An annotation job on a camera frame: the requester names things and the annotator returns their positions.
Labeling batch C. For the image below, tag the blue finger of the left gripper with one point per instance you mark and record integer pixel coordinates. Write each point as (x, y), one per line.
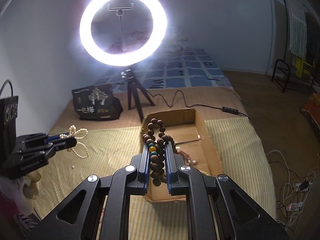
(62, 143)
(59, 136)

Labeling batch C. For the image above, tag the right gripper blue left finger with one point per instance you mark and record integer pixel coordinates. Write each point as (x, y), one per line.
(143, 171)

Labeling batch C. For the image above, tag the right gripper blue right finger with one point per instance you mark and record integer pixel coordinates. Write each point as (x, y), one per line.
(173, 162)

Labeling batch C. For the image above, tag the left hand in glove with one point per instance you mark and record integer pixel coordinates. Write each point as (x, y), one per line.
(22, 191)

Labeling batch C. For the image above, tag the black snack bag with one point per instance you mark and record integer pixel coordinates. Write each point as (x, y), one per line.
(96, 103)

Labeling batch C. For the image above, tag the cardboard box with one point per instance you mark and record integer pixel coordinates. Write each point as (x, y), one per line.
(188, 130)

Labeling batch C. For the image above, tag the striped yellow cloth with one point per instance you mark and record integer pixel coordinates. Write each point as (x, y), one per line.
(238, 145)

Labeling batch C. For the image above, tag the black tripod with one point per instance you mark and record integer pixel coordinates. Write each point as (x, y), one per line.
(133, 85)

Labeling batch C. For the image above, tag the blue patterned blanket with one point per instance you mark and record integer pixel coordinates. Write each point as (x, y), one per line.
(189, 68)

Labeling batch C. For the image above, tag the white power strip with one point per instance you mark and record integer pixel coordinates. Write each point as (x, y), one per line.
(293, 200)

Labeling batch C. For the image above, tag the orange cloth covered box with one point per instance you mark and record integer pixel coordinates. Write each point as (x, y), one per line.
(311, 110)

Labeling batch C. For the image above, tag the black clothes rack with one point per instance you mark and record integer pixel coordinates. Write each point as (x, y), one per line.
(295, 33)

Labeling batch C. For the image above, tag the yellow crate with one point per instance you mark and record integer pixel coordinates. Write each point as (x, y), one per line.
(303, 69)

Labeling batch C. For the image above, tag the white ring light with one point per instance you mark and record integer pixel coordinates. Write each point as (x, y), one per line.
(126, 58)

